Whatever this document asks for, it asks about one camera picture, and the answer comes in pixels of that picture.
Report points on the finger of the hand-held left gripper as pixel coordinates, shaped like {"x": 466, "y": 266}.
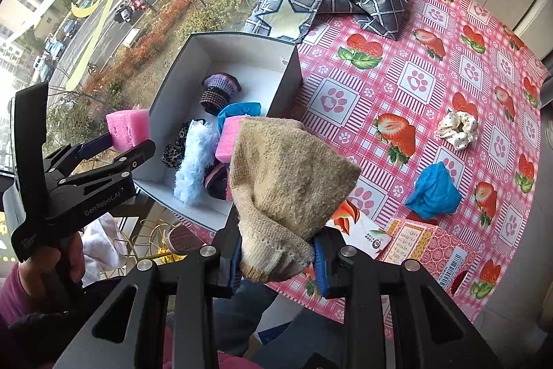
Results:
{"x": 93, "y": 147}
{"x": 129, "y": 157}

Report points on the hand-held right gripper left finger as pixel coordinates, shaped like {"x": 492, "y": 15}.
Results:
{"x": 235, "y": 271}

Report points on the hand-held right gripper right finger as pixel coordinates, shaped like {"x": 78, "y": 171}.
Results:
{"x": 322, "y": 269}

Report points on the leopard print scrunchie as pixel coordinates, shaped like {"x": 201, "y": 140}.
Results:
{"x": 175, "y": 148}

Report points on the light blue fluffy cloth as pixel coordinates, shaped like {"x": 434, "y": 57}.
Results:
{"x": 194, "y": 166}

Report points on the dark knitted cup cover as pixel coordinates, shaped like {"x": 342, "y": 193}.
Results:
{"x": 216, "y": 181}

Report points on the beige knitted sock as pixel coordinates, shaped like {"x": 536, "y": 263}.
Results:
{"x": 285, "y": 183}

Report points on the dark striped purple sock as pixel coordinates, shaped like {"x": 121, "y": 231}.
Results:
{"x": 220, "y": 92}

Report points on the grey cardboard box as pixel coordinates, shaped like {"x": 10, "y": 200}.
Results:
{"x": 246, "y": 62}

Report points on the person's left forearm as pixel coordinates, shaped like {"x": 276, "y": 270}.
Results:
{"x": 17, "y": 295}

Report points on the person's left hand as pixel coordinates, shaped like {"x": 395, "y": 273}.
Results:
{"x": 43, "y": 265}

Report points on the person's legs in jeans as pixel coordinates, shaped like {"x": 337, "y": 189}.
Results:
{"x": 242, "y": 313}

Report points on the striped shoe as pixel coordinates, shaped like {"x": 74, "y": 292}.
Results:
{"x": 188, "y": 239}

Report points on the fox print card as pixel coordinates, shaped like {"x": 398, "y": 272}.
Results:
{"x": 363, "y": 226}

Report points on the white towel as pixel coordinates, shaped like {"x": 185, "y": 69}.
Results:
{"x": 103, "y": 243}

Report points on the pink tissue box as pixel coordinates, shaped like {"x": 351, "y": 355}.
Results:
{"x": 432, "y": 248}

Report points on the white dotted scrunchie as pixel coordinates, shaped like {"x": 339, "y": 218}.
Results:
{"x": 456, "y": 129}

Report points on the pink strawberry printed tablecloth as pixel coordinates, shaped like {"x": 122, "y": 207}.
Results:
{"x": 432, "y": 70}

